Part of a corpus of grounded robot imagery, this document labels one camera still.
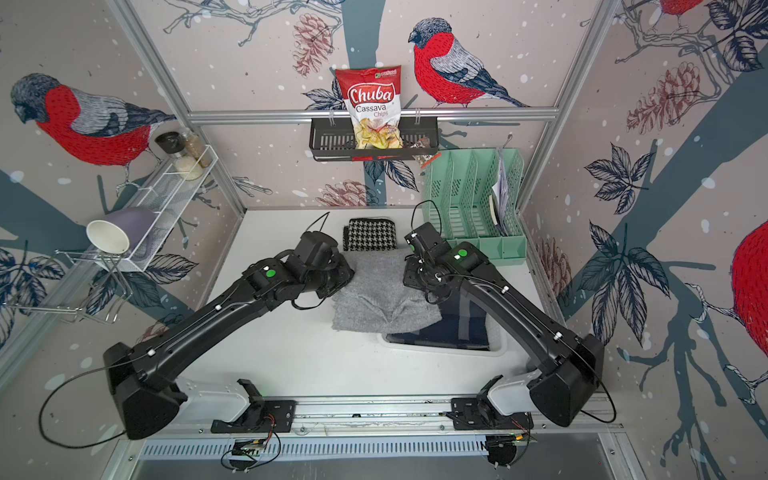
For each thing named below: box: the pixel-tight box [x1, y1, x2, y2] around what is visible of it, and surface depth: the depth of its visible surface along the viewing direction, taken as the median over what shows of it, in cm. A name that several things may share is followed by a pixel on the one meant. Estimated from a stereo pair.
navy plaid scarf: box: [386, 288, 490, 350], surface depth 85 cm
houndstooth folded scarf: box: [343, 218, 397, 251], surface depth 109 cm
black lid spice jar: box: [155, 131, 203, 181], surface depth 83 cm
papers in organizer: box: [489, 149, 509, 236], surface depth 94 cm
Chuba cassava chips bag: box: [335, 65, 403, 149], surface depth 84 cm
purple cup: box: [86, 208, 158, 255], surface depth 63 cm
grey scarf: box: [332, 248, 443, 335], surface depth 74 cm
